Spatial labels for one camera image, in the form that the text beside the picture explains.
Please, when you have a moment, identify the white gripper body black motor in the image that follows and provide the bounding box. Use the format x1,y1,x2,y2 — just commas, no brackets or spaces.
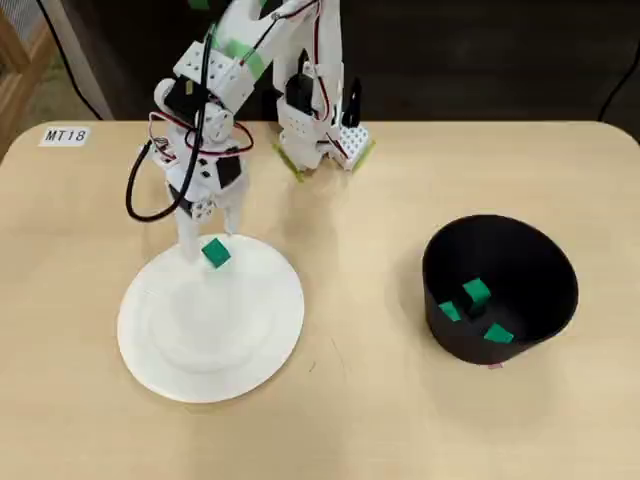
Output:
166,174,250,222

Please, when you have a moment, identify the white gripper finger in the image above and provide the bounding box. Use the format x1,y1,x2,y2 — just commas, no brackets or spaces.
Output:
221,198,246,236
174,209,199,265

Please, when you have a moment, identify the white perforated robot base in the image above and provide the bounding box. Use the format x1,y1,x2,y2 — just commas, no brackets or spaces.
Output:
272,119,375,172

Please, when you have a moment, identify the black pot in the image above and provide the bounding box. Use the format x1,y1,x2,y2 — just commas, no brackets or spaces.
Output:
422,213,580,366

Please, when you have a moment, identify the white paper plate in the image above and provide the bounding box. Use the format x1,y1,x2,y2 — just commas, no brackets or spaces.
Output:
116,233,305,404

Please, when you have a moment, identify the white MT18 label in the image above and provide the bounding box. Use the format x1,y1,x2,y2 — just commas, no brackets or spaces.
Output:
38,125,92,148

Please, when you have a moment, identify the grey corrugated panel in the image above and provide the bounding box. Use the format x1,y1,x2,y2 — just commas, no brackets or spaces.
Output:
0,0,46,49

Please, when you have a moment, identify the wrist camera on white mount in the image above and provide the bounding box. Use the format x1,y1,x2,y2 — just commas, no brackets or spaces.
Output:
144,137,181,169

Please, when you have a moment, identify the red white servo wire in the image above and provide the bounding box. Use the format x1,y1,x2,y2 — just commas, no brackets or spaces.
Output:
148,112,255,164
239,0,346,151

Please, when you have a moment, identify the thin black background cable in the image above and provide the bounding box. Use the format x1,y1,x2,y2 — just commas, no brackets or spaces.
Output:
597,54,640,122
34,0,106,121

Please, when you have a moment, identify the wooden frame furniture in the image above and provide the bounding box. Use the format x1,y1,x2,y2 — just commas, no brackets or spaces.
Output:
0,9,54,161

